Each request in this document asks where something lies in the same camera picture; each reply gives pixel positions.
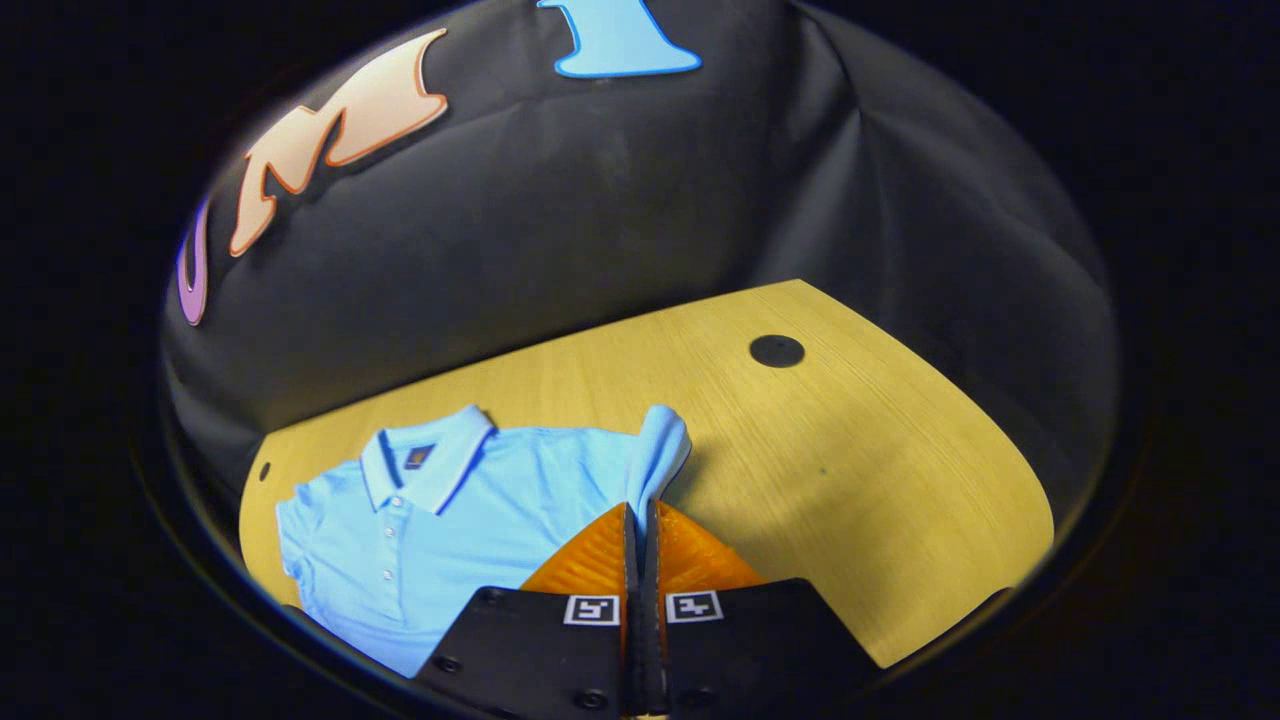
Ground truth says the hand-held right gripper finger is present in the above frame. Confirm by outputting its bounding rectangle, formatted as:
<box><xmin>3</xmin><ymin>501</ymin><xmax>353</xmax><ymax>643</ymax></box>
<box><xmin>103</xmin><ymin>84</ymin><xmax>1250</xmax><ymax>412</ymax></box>
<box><xmin>412</xmin><ymin>502</ymin><xmax>642</xmax><ymax>719</ymax></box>
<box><xmin>643</xmin><ymin>498</ymin><xmax>886</xmax><ymax>719</ymax></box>

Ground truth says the light blue T-shirt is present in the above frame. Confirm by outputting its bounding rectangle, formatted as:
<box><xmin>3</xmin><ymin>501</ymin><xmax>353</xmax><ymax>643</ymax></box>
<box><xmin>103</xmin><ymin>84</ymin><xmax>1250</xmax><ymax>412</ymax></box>
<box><xmin>275</xmin><ymin>404</ymin><xmax>693</xmax><ymax>679</ymax></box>

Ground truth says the black backdrop cloth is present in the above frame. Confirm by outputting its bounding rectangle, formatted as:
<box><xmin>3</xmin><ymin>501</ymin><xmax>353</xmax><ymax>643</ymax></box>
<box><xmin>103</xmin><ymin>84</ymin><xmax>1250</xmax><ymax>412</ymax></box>
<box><xmin>160</xmin><ymin>0</ymin><xmax>1121</xmax><ymax>601</ymax></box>

